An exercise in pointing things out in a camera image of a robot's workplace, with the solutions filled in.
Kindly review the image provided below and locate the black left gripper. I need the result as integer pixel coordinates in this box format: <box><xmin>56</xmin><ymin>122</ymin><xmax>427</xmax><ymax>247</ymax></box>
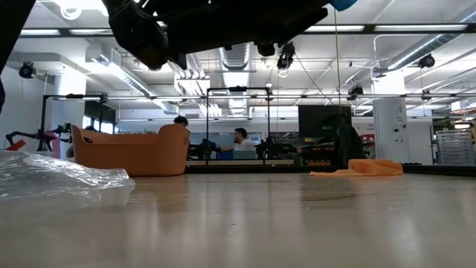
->
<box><xmin>102</xmin><ymin>0</ymin><xmax>330</xmax><ymax>71</ymax></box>

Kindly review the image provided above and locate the blue elastic bandage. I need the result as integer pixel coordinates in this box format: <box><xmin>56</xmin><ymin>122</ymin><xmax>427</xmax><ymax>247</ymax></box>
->
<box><xmin>329</xmin><ymin>0</ymin><xmax>358</xmax><ymax>12</ymax></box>

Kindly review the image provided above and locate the orange elastic bandage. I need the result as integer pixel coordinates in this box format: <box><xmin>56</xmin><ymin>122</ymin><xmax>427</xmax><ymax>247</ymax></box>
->
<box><xmin>309</xmin><ymin>159</ymin><xmax>405</xmax><ymax>178</ymax></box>

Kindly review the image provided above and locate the black monitor screen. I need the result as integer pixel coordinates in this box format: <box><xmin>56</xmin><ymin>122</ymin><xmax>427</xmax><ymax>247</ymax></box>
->
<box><xmin>297</xmin><ymin>104</ymin><xmax>353</xmax><ymax>138</ymax></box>

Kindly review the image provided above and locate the background wooden workbench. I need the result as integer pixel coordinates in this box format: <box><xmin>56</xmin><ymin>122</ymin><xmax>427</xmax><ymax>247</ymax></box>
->
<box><xmin>185</xmin><ymin>159</ymin><xmax>295</xmax><ymax>167</ymax></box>

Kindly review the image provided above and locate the black equipment shelf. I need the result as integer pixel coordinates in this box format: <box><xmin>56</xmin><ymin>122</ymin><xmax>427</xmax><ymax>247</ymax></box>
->
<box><xmin>297</xmin><ymin>136</ymin><xmax>339</xmax><ymax>168</ymax></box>

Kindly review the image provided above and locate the orange plastic basket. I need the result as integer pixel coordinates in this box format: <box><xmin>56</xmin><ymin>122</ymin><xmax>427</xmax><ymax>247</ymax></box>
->
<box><xmin>71</xmin><ymin>124</ymin><xmax>191</xmax><ymax>177</ymax></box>

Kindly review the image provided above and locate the black office chair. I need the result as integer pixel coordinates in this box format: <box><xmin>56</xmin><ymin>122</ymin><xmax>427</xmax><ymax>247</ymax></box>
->
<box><xmin>332</xmin><ymin>115</ymin><xmax>368</xmax><ymax>168</ymax></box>

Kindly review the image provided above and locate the clear plastic bag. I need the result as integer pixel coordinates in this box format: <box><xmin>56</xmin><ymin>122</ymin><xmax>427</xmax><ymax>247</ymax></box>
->
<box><xmin>0</xmin><ymin>150</ymin><xmax>137</xmax><ymax>209</ymax></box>

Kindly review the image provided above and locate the silver ventilation duct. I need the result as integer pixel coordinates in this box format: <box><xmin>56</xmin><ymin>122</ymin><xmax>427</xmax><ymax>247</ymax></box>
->
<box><xmin>217</xmin><ymin>44</ymin><xmax>258</xmax><ymax>72</ymax></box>

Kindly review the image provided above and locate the black ceiling camera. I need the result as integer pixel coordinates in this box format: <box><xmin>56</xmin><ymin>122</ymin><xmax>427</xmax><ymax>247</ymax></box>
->
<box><xmin>277</xmin><ymin>41</ymin><xmax>297</xmax><ymax>71</ymax></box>
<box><xmin>418</xmin><ymin>53</ymin><xmax>436</xmax><ymax>69</ymax></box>
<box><xmin>18</xmin><ymin>61</ymin><xmax>37</xmax><ymax>80</ymax></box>
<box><xmin>347</xmin><ymin>85</ymin><xmax>364</xmax><ymax>101</ymax></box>

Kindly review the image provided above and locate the black metal gantry frame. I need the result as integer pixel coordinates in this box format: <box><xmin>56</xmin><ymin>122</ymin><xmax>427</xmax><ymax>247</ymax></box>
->
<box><xmin>41</xmin><ymin>92</ymin><xmax>109</xmax><ymax>152</ymax></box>
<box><xmin>205</xmin><ymin>86</ymin><xmax>271</xmax><ymax>167</ymax></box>

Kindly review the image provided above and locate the thin hanging cord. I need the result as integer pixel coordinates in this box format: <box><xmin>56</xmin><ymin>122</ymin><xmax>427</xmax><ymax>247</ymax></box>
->
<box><xmin>332</xmin><ymin>10</ymin><xmax>344</xmax><ymax>116</ymax></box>

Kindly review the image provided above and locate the black overhead frame crossbar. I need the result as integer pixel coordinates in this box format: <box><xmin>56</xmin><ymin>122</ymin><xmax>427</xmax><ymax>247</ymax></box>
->
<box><xmin>0</xmin><ymin>22</ymin><xmax>476</xmax><ymax>37</ymax></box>

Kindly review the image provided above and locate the black aluminium table frame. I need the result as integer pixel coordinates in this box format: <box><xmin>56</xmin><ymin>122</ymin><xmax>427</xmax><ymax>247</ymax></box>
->
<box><xmin>184</xmin><ymin>165</ymin><xmax>476</xmax><ymax>178</ymax></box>

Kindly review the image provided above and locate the wire shelving rack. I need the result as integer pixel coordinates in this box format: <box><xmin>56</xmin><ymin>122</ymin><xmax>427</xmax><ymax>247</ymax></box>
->
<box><xmin>430</xmin><ymin>124</ymin><xmax>476</xmax><ymax>167</ymax></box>

